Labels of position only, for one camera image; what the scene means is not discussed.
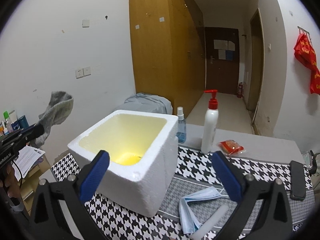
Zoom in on grey cloth covered chair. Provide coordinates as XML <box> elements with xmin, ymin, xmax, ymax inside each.
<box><xmin>119</xmin><ymin>93</ymin><xmax>173</xmax><ymax>115</ymax></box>

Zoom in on red hanging bag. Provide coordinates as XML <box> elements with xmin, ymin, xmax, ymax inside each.
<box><xmin>294</xmin><ymin>31</ymin><xmax>319</xmax><ymax>94</ymax></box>

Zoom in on blue spray bottle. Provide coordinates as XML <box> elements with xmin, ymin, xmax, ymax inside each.
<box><xmin>176</xmin><ymin>106</ymin><xmax>187</xmax><ymax>144</ymax></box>

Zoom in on person's left hand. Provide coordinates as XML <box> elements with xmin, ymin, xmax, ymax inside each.
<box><xmin>1</xmin><ymin>165</ymin><xmax>21</xmax><ymax>198</ymax></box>

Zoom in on dark brown entrance door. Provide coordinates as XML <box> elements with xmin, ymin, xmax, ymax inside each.
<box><xmin>205</xmin><ymin>27</ymin><xmax>240</xmax><ymax>95</ymax></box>

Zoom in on houndstooth grey tablecloth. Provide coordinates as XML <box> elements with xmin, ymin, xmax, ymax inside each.
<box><xmin>38</xmin><ymin>123</ymin><xmax>316</xmax><ymax>240</ymax></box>

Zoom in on white wall socket pair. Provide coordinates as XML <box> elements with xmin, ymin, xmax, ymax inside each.
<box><xmin>75</xmin><ymin>67</ymin><xmax>91</xmax><ymax>79</ymax></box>

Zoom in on grey sock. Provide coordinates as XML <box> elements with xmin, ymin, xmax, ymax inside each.
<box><xmin>32</xmin><ymin>91</ymin><xmax>74</xmax><ymax>148</ymax></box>

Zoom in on white styrofoam box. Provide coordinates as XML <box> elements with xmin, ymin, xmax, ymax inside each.
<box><xmin>68</xmin><ymin>110</ymin><xmax>178</xmax><ymax>217</ymax></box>

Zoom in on black smartphone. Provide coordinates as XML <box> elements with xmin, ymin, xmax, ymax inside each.
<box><xmin>290</xmin><ymin>160</ymin><xmax>306</xmax><ymax>201</ymax></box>

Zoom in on wooden wardrobe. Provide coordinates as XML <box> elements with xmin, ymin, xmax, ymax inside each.
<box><xmin>129</xmin><ymin>0</ymin><xmax>206</xmax><ymax>116</ymax></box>

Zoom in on red fire extinguisher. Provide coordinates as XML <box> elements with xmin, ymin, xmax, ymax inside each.
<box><xmin>236</xmin><ymin>82</ymin><xmax>244</xmax><ymax>98</ymax></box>

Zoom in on blue surgical face mask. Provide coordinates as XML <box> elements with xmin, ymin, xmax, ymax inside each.
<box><xmin>178</xmin><ymin>186</ymin><xmax>229</xmax><ymax>237</ymax></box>

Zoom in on toiletry bottles cluster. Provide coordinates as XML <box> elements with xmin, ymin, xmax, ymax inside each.
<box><xmin>1</xmin><ymin>110</ymin><xmax>29</xmax><ymax>137</ymax></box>

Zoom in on white wall switch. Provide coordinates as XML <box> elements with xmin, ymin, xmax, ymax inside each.
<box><xmin>82</xmin><ymin>20</ymin><xmax>90</xmax><ymax>28</ymax></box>

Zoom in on white lotion pump bottle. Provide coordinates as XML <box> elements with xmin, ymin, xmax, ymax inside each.
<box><xmin>201</xmin><ymin>89</ymin><xmax>219</xmax><ymax>154</ymax></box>

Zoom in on yellow foam fruit net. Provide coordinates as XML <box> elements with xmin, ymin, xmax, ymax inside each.
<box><xmin>112</xmin><ymin>152</ymin><xmax>143</xmax><ymax>166</ymax></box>

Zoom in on wooden side door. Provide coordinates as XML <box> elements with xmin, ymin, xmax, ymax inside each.
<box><xmin>247</xmin><ymin>10</ymin><xmax>264</xmax><ymax>112</ymax></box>

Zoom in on wall coat hook rail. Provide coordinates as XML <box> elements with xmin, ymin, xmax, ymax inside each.
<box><xmin>297</xmin><ymin>26</ymin><xmax>311</xmax><ymax>42</ymax></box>

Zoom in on red snack packet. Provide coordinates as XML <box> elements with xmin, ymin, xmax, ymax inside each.
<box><xmin>217</xmin><ymin>140</ymin><xmax>246</xmax><ymax>156</ymax></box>

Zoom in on papers on side desk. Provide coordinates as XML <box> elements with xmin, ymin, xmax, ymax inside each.
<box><xmin>12</xmin><ymin>146</ymin><xmax>45</xmax><ymax>181</ymax></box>

